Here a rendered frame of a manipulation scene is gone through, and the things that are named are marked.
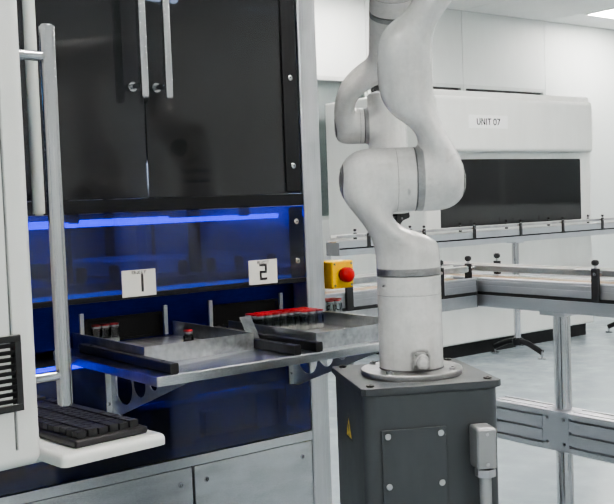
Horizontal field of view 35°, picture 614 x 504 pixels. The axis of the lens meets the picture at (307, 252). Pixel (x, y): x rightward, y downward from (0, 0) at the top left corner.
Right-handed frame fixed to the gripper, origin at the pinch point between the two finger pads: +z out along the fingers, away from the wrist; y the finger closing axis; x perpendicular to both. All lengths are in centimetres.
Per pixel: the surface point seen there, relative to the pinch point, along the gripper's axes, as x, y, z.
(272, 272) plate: -39.1, 4.5, 8.8
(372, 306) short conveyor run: -50, -37, 22
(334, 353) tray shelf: 0.8, 17.5, 23.2
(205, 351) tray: -13.1, 40.2, 21.4
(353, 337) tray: -1.9, 10.0, 21.0
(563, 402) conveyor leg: -23, -86, 53
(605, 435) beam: -7, -84, 60
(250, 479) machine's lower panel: -39, 13, 59
